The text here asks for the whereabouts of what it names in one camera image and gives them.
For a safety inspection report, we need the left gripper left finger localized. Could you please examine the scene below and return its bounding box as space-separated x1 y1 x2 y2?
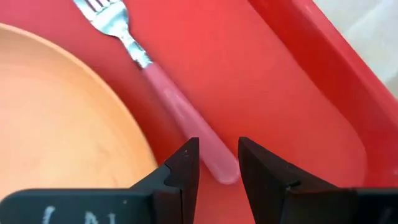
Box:
0 136 200 224

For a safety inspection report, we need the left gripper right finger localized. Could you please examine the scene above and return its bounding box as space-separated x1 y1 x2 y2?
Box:
238 136 398 224

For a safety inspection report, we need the orange plastic plate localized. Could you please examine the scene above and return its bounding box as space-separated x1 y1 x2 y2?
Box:
0 22 159 202

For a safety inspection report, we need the pink-handled metal fork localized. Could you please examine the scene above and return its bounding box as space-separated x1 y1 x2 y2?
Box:
73 0 241 185

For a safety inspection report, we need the red plastic tray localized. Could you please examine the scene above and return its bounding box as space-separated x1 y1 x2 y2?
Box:
0 0 398 224

